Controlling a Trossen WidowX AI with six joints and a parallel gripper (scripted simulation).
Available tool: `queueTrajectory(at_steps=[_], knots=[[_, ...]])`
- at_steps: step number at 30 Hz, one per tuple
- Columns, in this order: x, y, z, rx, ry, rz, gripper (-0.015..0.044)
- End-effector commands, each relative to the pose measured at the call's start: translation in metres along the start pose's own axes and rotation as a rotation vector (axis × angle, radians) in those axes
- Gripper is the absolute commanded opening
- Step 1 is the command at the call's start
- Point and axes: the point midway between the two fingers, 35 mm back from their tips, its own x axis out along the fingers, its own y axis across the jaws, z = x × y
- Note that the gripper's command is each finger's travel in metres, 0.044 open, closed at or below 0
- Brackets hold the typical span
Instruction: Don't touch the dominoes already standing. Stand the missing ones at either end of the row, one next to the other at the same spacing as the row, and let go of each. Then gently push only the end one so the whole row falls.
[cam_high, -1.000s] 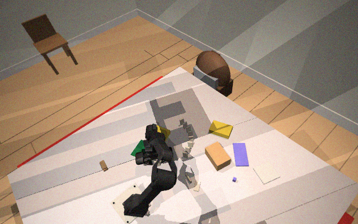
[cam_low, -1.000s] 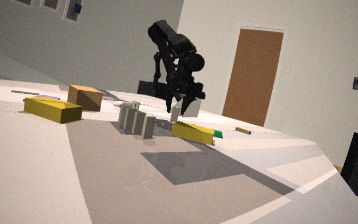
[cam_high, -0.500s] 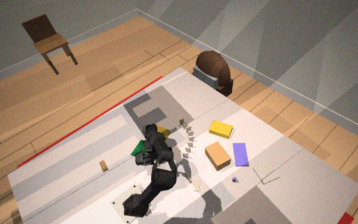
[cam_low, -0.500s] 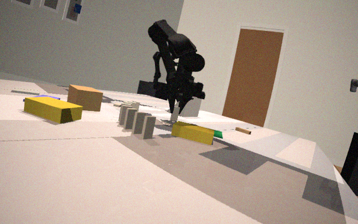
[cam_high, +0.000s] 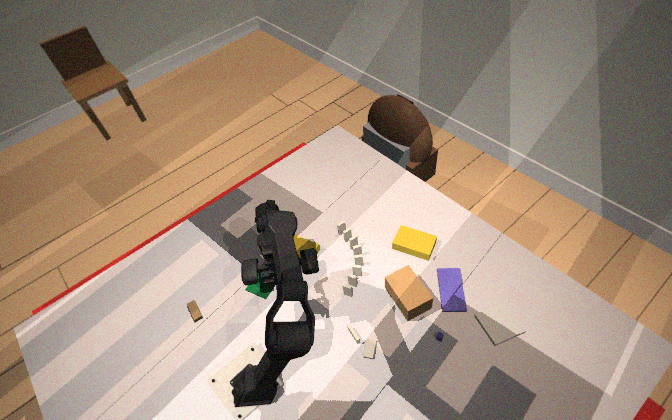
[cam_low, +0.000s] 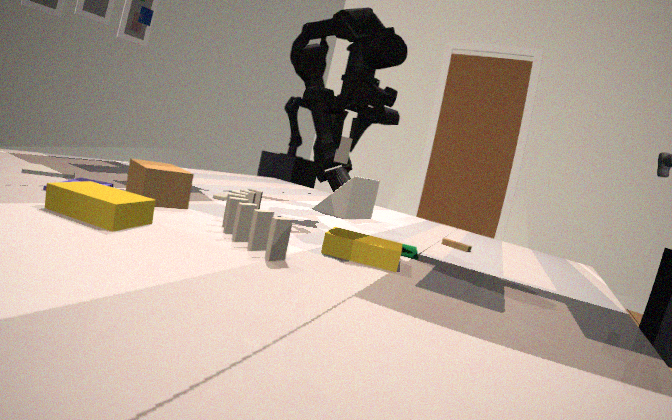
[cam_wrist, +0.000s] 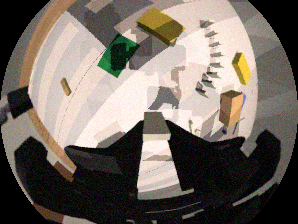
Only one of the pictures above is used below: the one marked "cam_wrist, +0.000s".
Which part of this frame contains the green flat rectangular block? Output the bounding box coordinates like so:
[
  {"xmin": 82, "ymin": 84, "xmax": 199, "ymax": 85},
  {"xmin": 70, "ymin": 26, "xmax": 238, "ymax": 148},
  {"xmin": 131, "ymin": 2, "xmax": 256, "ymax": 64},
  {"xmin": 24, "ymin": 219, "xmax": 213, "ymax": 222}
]
[{"xmin": 97, "ymin": 34, "xmax": 140, "ymax": 77}]

